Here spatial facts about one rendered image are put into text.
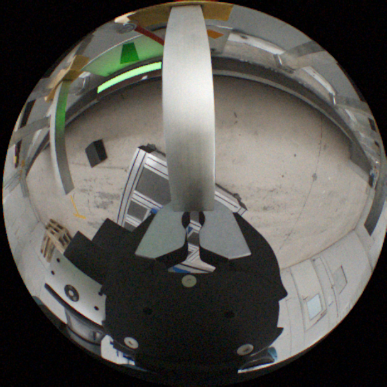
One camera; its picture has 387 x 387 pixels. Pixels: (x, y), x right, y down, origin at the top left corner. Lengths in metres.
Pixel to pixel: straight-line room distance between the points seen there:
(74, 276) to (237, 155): 1.06
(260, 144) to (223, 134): 0.30
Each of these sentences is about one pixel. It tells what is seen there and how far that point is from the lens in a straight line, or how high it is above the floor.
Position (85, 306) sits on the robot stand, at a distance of 0.26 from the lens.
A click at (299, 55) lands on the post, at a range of 0.30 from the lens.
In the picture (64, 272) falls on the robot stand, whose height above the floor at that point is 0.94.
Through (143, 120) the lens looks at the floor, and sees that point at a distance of 1.02.
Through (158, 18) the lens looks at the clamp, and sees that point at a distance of 0.21.
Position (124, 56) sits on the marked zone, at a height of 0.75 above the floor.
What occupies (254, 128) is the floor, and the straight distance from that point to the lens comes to 1.03.
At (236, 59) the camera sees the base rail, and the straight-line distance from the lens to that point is 0.30.
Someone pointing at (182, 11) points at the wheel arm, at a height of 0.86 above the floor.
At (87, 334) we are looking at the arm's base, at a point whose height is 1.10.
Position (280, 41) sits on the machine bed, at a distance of 0.57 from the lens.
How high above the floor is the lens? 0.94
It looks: 61 degrees down
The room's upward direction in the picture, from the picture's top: 178 degrees counter-clockwise
